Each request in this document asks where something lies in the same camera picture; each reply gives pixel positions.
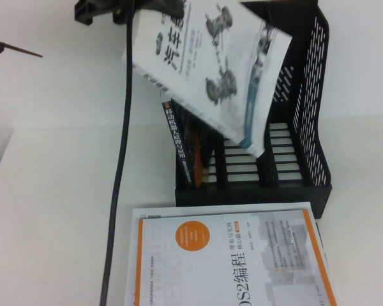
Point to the white car suspension book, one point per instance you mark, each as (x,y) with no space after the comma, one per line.
(191,79)

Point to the thin brown rod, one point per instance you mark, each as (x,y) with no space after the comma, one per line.
(16,48)

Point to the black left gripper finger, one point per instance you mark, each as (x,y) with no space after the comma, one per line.
(174,8)

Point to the black plastic book stand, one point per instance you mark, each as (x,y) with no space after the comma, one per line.
(242,196)

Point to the dark blue robotics book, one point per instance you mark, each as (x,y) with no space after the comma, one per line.
(174,134)

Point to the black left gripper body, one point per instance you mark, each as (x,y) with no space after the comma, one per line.
(89,9)

